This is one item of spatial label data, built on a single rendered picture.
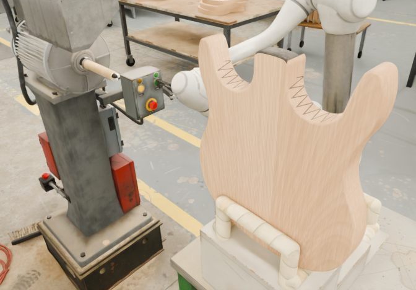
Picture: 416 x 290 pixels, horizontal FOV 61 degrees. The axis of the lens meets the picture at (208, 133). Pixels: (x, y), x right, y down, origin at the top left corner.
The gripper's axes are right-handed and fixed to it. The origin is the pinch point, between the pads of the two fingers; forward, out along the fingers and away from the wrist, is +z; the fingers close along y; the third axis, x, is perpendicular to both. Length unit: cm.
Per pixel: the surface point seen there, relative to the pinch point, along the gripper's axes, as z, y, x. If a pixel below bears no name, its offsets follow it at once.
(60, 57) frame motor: 5.7, -39.3, 21.6
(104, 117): 24.2, -18.5, -18.0
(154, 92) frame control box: 4.0, -2.0, -4.5
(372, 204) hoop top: -99, -10, -3
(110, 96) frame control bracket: 14.1, -18.6, -3.6
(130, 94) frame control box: 7.4, -12.6, -2.8
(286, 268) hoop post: -98, -50, 9
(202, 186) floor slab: 31, 50, -107
